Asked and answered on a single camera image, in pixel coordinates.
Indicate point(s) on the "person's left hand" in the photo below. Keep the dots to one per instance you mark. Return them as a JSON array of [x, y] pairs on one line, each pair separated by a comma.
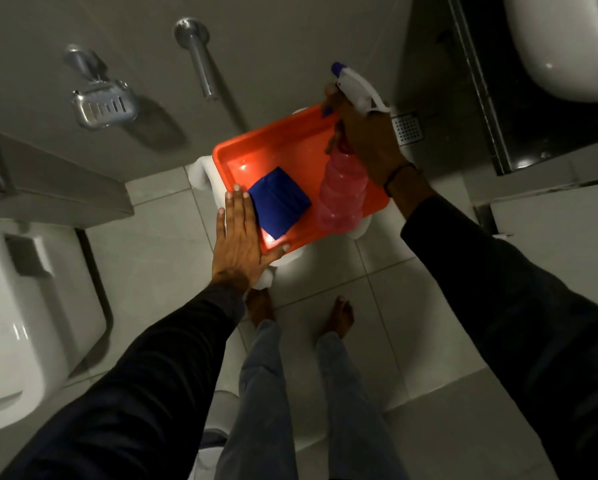
[[236, 244]]

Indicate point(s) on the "person's right hand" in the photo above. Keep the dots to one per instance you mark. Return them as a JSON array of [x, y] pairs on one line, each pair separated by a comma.
[[374, 142]]

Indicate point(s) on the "person's left middle finger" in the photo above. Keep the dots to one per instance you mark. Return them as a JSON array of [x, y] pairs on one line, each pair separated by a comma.
[[239, 204]]

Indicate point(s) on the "person's right fingers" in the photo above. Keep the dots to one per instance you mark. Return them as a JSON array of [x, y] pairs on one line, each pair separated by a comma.
[[338, 112]]

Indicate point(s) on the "person's left thumb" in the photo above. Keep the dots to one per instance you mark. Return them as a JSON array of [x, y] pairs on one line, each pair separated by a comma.
[[277, 252]]

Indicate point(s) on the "person's left little finger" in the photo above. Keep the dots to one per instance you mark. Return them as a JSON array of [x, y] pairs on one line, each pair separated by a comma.
[[220, 222]]

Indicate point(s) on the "orange plastic tray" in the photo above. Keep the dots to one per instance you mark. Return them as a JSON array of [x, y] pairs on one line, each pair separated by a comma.
[[284, 149]]

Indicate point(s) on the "pink spray bottle white trigger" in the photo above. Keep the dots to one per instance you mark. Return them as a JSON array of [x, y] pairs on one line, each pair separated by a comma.
[[343, 189]]

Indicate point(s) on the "person's right forearm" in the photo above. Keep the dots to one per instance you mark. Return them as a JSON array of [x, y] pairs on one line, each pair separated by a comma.
[[519, 314]]

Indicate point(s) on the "person's left forearm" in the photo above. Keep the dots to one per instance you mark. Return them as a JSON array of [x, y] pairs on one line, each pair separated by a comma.
[[154, 389]]

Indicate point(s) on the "blue folded cloth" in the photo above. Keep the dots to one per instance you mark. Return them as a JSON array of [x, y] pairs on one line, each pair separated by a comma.
[[278, 200]]

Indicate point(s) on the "white plastic stool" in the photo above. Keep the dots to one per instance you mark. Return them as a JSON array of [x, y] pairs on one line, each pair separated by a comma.
[[201, 175]]

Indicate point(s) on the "person's left foot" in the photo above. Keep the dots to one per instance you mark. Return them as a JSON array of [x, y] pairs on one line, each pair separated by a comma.
[[259, 305]]

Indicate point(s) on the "person's foot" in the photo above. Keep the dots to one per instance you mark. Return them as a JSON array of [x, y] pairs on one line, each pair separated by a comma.
[[259, 305], [341, 317]]

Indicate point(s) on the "square metal floor drain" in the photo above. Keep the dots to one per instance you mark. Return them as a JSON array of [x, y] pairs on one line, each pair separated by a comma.
[[407, 128]]

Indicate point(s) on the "black wristband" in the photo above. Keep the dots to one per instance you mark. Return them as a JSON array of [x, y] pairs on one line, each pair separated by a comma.
[[396, 175]]

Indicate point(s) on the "person's right foot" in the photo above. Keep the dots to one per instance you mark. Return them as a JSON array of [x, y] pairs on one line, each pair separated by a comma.
[[341, 317]]

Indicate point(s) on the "person's left leg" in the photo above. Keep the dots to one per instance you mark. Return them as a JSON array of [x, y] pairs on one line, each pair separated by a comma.
[[261, 409]]

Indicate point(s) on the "person's leg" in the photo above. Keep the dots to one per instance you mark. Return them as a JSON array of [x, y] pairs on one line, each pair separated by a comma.
[[261, 409], [354, 414]]

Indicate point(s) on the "chrome soap dish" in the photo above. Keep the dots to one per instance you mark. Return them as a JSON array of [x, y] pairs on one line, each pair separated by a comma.
[[104, 105]]

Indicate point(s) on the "grey ledge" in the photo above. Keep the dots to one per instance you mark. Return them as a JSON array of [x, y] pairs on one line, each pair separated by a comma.
[[54, 184]]

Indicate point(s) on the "black sink counter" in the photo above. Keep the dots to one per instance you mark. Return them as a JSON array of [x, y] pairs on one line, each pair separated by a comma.
[[509, 109]]

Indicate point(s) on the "white plastic object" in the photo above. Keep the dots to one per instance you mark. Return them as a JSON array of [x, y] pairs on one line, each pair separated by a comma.
[[221, 414]]

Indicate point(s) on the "person's right leg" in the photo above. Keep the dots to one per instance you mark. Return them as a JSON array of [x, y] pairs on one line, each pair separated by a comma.
[[354, 414]]

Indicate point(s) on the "white toilet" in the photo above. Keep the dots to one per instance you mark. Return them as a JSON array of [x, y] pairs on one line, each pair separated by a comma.
[[24, 314]]

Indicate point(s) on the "white ceramic sink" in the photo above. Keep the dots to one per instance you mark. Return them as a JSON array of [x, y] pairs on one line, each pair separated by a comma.
[[569, 44]]

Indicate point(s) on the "chrome wall spout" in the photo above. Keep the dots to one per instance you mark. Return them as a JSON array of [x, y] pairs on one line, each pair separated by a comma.
[[198, 54]]

